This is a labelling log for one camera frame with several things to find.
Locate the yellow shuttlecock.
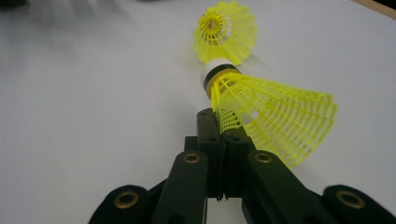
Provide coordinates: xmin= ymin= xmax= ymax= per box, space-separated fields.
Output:
xmin=192 ymin=0 xmax=259 ymax=66
xmin=200 ymin=58 xmax=339 ymax=171

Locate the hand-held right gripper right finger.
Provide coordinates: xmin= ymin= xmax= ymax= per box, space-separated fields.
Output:
xmin=223 ymin=128 xmax=257 ymax=200

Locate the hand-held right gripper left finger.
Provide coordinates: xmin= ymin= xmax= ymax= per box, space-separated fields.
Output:
xmin=184 ymin=107 xmax=224 ymax=200

